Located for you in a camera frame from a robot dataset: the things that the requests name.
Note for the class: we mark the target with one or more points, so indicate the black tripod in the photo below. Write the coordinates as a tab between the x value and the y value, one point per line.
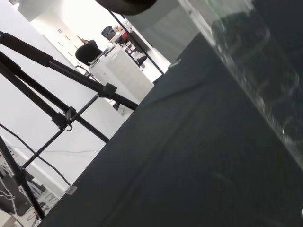
47	99

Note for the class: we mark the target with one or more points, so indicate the black cloth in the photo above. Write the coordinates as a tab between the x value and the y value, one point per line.
177	153

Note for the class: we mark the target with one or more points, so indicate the white cabinet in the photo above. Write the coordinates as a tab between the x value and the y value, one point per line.
123	71

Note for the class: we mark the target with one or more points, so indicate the black thin pole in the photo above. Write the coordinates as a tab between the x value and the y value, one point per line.
139	47

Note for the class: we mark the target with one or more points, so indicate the clear tape piece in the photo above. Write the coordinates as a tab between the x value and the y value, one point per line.
70	189
175	63

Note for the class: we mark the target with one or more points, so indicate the black office chair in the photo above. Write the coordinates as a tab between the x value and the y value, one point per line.
88	52
108	32

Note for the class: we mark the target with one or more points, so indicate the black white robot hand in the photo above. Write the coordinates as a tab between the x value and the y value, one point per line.
127	6

